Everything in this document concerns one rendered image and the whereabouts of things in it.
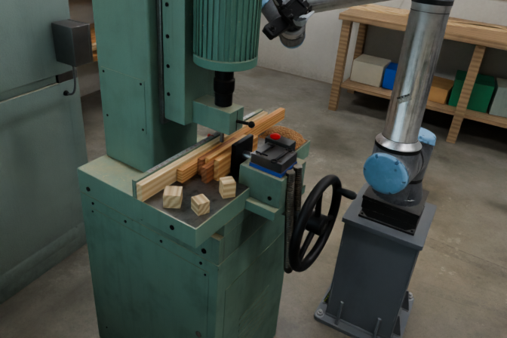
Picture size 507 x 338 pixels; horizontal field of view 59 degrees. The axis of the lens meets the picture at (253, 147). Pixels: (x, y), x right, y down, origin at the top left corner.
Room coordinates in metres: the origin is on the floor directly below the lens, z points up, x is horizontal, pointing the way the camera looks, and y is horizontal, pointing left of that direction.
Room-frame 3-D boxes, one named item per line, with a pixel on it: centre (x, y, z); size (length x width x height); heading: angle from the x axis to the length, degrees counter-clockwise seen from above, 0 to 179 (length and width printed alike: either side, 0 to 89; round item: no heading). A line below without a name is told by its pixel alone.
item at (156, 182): (1.19, 0.12, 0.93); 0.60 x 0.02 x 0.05; 149
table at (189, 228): (1.13, 0.01, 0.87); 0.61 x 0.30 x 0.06; 149
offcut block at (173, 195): (0.94, 0.19, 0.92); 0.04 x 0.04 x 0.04; 3
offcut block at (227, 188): (1.00, 0.06, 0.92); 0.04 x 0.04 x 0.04; 24
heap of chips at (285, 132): (1.35, -0.10, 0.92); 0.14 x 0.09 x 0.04; 59
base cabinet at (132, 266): (1.26, 0.20, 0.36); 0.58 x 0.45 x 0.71; 59
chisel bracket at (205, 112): (1.21, 0.11, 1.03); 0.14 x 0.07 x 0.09; 59
